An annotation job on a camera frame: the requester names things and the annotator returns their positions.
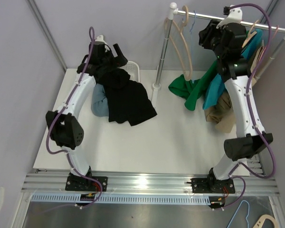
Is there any teal t shirt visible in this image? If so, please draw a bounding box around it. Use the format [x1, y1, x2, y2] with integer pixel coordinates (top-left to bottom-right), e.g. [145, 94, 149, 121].
[203, 29, 263, 110]

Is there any black t shirt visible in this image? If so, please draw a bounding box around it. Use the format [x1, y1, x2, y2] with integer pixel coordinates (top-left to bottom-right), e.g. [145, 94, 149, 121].
[97, 68, 157, 126]

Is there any grey-blue t shirt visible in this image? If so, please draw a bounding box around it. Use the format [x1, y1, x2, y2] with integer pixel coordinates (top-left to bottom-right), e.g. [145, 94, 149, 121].
[91, 84, 109, 117]

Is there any beige wooden hanger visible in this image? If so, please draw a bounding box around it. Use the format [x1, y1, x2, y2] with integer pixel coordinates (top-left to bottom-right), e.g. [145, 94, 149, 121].
[164, 2, 193, 81]

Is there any light blue wire hanger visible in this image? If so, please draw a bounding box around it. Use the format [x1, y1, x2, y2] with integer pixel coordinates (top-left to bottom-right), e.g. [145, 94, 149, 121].
[189, 15, 196, 83]

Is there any green t shirt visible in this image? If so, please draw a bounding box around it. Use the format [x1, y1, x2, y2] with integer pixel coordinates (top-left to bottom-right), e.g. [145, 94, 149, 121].
[168, 61, 218, 111]

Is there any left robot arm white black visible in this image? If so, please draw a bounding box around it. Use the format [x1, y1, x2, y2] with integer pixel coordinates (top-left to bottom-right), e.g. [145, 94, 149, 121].
[46, 41, 128, 192]

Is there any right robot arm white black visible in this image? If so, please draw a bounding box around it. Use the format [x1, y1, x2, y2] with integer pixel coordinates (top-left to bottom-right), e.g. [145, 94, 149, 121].
[190, 19, 273, 193]

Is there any beige t shirt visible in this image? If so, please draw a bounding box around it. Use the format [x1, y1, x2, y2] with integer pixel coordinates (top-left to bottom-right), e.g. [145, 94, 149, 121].
[204, 41, 262, 133]

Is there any wooden hanger on floor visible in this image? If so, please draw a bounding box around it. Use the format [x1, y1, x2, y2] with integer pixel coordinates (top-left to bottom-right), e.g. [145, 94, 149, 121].
[253, 214, 280, 228]

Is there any white plastic laundry basket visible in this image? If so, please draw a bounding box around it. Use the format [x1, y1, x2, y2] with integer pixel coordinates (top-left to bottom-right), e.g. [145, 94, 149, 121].
[121, 61, 140, 82]

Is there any metal clothes rack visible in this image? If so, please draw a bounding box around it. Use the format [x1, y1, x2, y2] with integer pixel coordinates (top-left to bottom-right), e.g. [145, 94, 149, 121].
[151, 3, 285, 107]

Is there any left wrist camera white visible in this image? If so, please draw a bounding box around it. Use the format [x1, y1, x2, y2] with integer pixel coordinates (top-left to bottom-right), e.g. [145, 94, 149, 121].
[95, 35, 111, 52]

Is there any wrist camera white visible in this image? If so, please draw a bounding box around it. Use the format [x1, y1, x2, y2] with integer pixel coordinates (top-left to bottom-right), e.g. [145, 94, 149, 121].
[95, 35, 111, 52]
[216, 5, 243, 29]

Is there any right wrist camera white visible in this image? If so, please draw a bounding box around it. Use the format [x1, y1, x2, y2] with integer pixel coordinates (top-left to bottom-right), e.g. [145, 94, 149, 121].
[216, 5, 243, 29]

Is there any pink wire hanger beige shirt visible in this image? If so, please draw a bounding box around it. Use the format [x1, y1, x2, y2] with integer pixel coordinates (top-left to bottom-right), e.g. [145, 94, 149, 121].
[250, 25, 279, 81]

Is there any white slotted cable duct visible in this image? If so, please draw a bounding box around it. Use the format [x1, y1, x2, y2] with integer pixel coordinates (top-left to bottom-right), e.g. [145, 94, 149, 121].
[31, 193, 210, 205]

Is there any aluminium mounting rail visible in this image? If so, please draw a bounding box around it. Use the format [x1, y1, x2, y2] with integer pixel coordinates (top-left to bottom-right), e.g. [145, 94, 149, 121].
[21, 170, 280, 196]

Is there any blue wire hanger on floor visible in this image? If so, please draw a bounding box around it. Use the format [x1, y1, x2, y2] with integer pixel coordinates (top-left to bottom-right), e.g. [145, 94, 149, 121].
[227, 200, 250, 228]

